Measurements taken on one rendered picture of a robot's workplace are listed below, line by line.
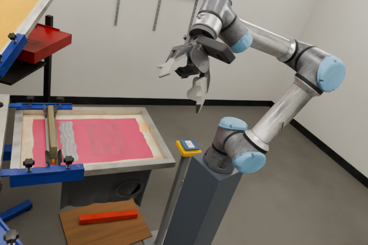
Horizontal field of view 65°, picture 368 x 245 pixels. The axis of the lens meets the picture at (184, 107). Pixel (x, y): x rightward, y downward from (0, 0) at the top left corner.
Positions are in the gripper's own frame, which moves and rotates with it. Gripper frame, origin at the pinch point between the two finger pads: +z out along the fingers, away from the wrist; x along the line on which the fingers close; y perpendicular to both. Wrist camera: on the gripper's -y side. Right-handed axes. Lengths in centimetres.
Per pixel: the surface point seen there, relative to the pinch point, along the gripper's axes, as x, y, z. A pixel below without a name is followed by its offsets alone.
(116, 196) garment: -67, 94, 19
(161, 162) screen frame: -65, 69, -5
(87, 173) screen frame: -36, 82, 16
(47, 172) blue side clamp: -20, 85, 23
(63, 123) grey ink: -29, 121, -6
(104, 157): -45, 89, 5
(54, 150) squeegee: -20, 92, 13
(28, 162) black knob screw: -11, 87, 22
